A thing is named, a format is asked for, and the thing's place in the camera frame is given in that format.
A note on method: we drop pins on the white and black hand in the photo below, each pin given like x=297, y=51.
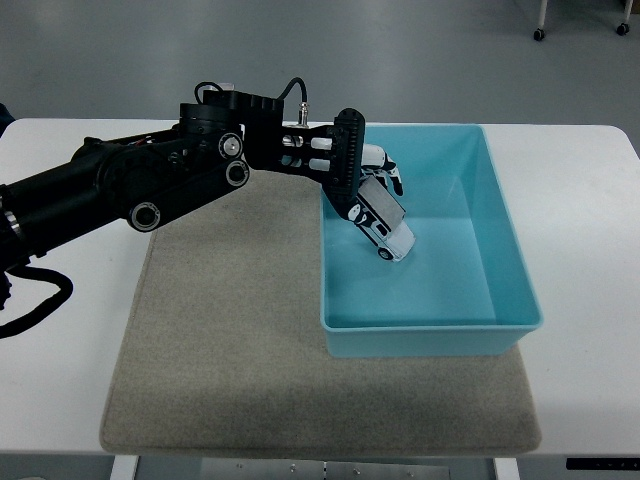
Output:
x=345, y=155

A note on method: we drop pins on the white toy car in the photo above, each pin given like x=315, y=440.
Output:
x=390, y=220

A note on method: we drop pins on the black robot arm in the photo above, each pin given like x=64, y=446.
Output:
x=125, y=175

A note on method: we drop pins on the blue plastic box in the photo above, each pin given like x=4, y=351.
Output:
x=440, y=280

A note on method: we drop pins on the square metal floor plate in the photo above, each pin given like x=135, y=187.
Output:
x=226, y=85

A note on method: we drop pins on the black caster wheel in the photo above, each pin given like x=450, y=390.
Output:
x=622, y=29
x=539, y=35

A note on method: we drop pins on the grey-brown felt mat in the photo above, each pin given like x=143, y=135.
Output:
x=225, y=350

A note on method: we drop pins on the white cart leg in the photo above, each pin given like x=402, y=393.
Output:
x=542, y=12
x=627, y=10

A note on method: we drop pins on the grey metal plate with screws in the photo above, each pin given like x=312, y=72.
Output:
x=325, y=471

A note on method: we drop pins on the person's leg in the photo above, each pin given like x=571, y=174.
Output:
x=3, y=117

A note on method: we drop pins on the white table leg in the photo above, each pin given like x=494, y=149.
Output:
x=122, y=469
x=506, y=470

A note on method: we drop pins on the black table control panel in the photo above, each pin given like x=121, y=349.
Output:
x=602, y=464

